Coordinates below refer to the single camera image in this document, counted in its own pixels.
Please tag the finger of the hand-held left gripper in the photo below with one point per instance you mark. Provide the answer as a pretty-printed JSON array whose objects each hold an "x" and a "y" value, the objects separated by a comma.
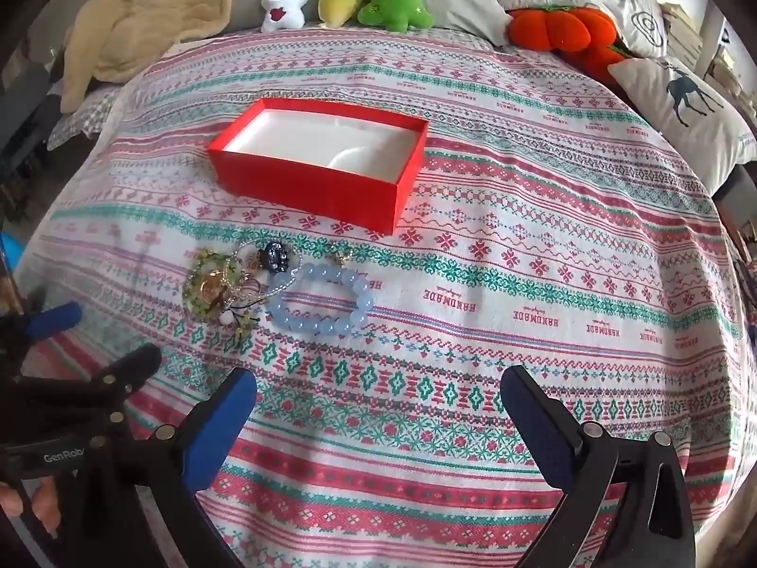
[
  {"x": 130, "y": 370},
  {"x": 56, "y": 318}
]

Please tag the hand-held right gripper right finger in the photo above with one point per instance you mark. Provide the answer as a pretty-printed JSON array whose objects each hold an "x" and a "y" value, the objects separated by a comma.
[{"x": 532, "y": 420}]

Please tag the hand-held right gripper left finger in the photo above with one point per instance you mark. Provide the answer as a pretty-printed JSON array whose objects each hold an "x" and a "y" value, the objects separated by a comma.
[{"x": 222, "y": 426}]

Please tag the gold flower brooch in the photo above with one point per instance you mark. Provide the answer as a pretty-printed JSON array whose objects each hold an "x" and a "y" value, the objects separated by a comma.
[{"x": 211, "y": 290}]

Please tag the dark blue rhinestone hair clip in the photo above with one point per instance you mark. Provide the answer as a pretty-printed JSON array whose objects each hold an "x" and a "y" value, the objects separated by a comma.
[{"x": 275, "y": 257}]

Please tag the gold earring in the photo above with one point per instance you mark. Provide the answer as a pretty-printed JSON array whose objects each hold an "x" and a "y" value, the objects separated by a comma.
[{"x": 342, "y": 257}]

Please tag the red cardboard box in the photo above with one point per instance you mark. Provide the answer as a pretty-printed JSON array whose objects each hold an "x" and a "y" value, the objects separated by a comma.
[{"x": 307, "y": 195}]

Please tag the person's left hand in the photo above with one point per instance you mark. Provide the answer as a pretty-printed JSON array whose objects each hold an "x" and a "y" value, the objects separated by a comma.
[{"x": 44, "y": 506}]

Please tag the patterned red green bedspread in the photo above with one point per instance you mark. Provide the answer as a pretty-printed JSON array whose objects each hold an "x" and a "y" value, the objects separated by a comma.
[{"x": 502, "y": 307}]

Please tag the dark grey chair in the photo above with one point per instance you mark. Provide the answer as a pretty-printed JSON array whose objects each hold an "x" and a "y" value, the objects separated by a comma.
[{"x": 23, "y": 130}]

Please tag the grey checkered sheet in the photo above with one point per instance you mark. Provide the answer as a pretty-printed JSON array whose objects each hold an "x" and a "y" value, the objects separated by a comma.
[{"x": 83, "y": 118}]

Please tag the beige quilted blanket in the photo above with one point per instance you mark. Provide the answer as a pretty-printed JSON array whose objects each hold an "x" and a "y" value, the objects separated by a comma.
[{"x": 148, "y": 18}]

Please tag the white deer print pillow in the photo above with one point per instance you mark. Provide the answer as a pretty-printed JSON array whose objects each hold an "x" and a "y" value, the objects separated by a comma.
[{"x": 680, "y": 106}]

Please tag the orange pumpkin plush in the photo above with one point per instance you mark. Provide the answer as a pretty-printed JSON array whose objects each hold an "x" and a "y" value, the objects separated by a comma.
[{"x": 550, "y": 32}]

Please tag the white plush toy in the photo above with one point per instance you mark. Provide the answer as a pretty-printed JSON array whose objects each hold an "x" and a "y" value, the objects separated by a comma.
[{"x": 285, "y": 3}]

